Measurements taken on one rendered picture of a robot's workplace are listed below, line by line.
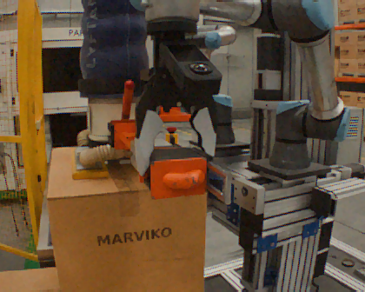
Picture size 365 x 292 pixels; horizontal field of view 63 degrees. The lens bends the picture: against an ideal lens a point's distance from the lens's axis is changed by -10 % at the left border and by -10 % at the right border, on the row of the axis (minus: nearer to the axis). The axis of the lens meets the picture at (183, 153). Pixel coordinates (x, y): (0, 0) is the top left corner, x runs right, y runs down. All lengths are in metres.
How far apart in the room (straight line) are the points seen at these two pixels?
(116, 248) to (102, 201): 0.13
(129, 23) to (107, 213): 0.52
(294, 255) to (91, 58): 1.23
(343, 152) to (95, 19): 1.19
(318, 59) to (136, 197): 0.60
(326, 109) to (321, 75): 0.13
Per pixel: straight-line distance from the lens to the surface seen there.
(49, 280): 1.46
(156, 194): 0.42
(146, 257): 0.87
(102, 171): 0.89
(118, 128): 0.75
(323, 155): 1.55
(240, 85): 12.37
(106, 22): 0.95
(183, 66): 0.38
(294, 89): 1.38
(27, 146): 2.19
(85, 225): 0.80
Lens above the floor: 1.32
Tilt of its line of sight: 12 degrees down
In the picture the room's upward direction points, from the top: straight up
